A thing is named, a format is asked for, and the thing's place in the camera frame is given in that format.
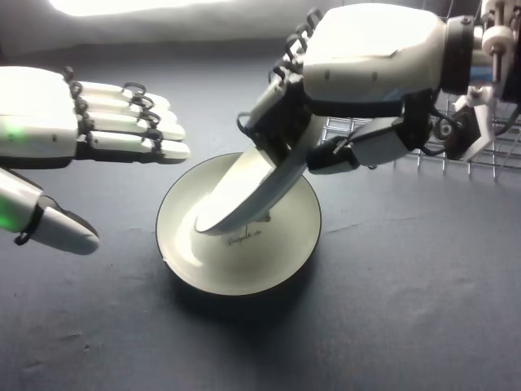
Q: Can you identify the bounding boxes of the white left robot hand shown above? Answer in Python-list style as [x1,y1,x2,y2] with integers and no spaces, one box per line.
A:
[0,66,191,257]

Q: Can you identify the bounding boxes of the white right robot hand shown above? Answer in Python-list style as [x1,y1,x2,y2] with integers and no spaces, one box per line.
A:
[237,6,449,177]

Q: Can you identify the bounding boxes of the white plate with dark rim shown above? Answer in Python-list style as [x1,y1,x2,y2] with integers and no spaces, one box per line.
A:
[155,152,323,297]
[194,112,323,237]

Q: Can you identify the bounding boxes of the silver wire dish rack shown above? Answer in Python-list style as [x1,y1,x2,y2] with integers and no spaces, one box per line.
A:
[321,0,521,180]

